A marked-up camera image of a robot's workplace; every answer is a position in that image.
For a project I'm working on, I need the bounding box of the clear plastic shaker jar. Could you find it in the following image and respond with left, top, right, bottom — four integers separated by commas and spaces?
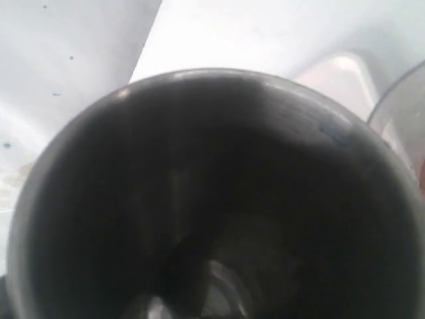
368, 62, 424, 178

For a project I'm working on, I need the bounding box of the white backdrop sheet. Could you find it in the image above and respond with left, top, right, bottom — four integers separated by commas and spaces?
1, 0, 160, 235

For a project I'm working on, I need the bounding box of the white rectangular tray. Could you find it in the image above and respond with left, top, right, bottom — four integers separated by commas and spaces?
294, 51, 380, 122

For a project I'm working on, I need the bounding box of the stainless steel cup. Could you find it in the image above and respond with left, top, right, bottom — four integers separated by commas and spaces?
1, 69, 424, 318

